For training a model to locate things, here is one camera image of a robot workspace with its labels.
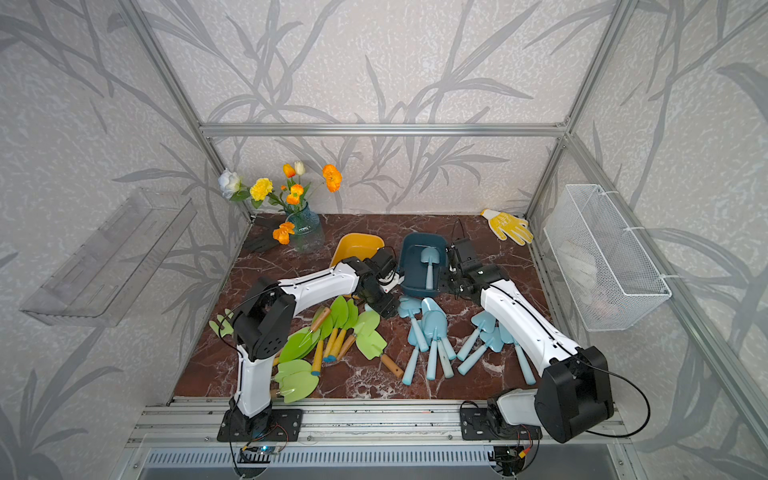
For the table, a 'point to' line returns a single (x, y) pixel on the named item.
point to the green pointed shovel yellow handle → (339, 312)
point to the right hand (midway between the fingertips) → (445, 278)
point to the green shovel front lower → (298, 385)
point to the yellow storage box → (360, 245)
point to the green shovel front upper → (292, 366)
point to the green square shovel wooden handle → (393, 366)
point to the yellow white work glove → (504, 225)
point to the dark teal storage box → (414, 270)
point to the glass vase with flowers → (302, 225)
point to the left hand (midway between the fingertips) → (387, 306)
